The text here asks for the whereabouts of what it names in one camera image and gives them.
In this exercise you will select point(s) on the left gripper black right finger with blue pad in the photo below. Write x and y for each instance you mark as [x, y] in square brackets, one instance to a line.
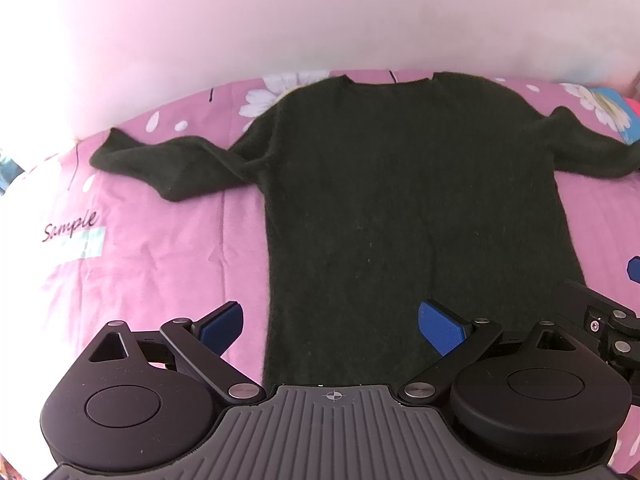
[458, 342]

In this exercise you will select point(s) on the dark green knit sweater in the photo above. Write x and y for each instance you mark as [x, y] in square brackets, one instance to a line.
[379, 197]

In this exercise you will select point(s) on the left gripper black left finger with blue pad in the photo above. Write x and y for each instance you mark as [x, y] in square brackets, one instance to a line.
[199, 345]

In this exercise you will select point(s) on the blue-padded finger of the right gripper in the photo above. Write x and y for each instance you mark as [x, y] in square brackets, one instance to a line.
[633, 269]

